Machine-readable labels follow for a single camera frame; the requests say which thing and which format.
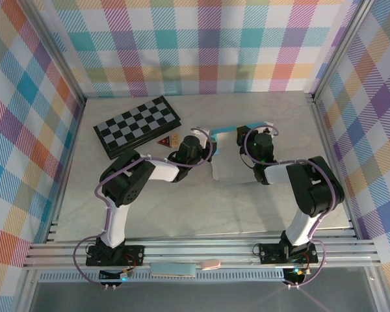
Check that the blue paper box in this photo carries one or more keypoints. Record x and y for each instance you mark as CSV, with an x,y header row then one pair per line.
x,y
230,162

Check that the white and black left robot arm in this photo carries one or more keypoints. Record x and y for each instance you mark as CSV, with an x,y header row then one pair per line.
x,y
130,191

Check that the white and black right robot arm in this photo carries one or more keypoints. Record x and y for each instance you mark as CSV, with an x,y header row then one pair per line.
x,y
312,188

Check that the small wooden triangular block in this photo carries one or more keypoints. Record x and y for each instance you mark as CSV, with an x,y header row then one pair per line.
x,y
174,139

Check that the black grey folded chessboard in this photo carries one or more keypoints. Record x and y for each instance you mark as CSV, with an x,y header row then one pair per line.
x,y
133,120

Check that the pink oval eraser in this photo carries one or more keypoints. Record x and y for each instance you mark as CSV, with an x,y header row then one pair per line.
x,y
210,264

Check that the blue grey sponge pad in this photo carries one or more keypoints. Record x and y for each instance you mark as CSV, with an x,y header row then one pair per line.
x,y
172,269

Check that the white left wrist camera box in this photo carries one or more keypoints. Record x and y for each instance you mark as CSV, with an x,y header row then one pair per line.
x,y
204,138

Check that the aluminium right side rail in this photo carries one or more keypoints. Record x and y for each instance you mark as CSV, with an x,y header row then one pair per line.
x,y
322,120

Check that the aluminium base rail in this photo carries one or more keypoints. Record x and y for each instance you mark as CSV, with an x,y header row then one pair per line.
x,y
198,252

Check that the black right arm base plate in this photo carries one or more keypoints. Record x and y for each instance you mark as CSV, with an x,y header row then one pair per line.
x,y
269,252

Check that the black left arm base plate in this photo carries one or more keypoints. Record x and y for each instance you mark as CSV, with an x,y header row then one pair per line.
x,y
133,253

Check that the aluminium left side rail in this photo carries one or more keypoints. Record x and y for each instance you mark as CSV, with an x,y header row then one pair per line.
x,y
66,169

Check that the aluminium right corner post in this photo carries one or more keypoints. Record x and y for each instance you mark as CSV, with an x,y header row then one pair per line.
x,y
340,48

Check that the aluminium corner post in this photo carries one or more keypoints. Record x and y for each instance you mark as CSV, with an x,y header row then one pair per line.
x,y
58,55
340,48

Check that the aluminium left corner post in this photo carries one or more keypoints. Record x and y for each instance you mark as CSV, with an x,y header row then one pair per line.
x,y
58,55

